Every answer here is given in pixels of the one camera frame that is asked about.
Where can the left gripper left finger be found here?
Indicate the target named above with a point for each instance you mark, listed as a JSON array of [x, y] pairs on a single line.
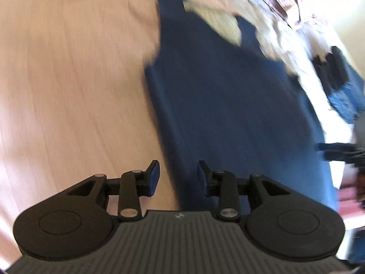
[[128, 188]]

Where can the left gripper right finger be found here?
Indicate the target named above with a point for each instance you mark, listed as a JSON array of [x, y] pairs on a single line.
[[228, 188]]

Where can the dark blue garment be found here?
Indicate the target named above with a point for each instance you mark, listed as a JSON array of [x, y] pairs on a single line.
[[233, 108]]

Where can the pile of unfolded clothes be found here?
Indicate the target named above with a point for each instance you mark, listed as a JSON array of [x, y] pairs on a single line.
[[342, 85]]

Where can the beige knitted cloth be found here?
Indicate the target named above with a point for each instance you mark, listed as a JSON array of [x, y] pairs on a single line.
[[222, 22]]

